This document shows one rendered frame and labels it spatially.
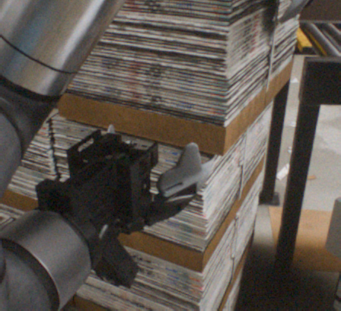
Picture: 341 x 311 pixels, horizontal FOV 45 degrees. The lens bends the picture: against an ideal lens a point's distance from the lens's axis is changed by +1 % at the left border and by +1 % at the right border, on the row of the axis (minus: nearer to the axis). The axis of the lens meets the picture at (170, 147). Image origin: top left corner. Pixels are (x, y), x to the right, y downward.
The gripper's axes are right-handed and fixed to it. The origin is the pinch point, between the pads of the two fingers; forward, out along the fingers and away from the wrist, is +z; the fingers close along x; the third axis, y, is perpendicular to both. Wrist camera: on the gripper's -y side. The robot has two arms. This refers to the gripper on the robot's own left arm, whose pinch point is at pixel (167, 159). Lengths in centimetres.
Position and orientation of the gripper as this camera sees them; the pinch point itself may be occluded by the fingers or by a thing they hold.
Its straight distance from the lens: 51.4
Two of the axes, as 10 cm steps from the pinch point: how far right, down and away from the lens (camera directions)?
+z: 4.5, -4.2, 7.9
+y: 0.0, -8.8, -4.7
